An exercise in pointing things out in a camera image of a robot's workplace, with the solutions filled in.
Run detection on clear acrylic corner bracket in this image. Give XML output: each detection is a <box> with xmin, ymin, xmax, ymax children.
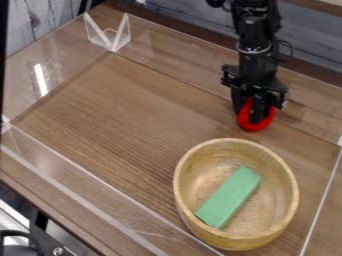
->
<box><xmin>83</xmin><ymin>13</ymin><xmax>131</xmax><ymax>52</ymax></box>

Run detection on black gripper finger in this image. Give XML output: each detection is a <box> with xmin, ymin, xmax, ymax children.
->
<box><xmin>249</xmin><ymin>94</ymin><xmax>277</xmax><ymax>124</ymax></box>
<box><xmin>232</xmin><ymin>88</ymin><xmax>252</xmax><ymax>114</ymax></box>

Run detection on black cable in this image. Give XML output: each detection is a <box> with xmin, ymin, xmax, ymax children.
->
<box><xmin>0</xmin><ymin>229</ymin><xmax>42</xmax><ymax>256</ymax></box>

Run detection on clear acrylic enclosure walls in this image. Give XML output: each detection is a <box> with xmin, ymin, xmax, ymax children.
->
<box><xmin>0</xmin><ymin>6</ymin><xmax>342</xmax><ymax>256</ymax></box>

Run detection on green rectangular block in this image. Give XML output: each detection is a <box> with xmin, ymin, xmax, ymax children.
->
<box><xmin>194</xmin><ymin>165</ymin><xmax>262</xmax><ymax>230</ymax></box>

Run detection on black vertical post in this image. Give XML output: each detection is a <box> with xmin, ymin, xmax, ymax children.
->
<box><xmin>0</xmin><ymin>0</ymin><xmax>10</xmax><ymax>115</ymax></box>

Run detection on red plush radish toy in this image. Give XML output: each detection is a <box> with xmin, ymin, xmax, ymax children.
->
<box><xmin>237</xmin><ymin>98</ymin><xmax>277</xmax><ymax>132</ymax></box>

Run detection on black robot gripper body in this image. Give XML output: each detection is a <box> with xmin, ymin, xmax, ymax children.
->
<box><xmin>221</xmin><ymin>39</ymin><xmax>292</xmax><ymax>109</ymax></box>

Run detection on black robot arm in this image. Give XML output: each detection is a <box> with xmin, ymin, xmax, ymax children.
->
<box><xmin>206</xmin><ymin>0</ymin><xmax>289</xmax><ymax>131</ymax></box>

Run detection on black metal table frame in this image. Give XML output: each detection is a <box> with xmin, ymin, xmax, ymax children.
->
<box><xmin>30</xmin><ymin>210</ymin><xmax>78</xmax><ymax>256</ymax></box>

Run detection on oval wooden bowl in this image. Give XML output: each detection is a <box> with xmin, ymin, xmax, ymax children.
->
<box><xmin>173</xmin><ymin>138</ymin><xmax>300</xmax><ymax>251</ymax></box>

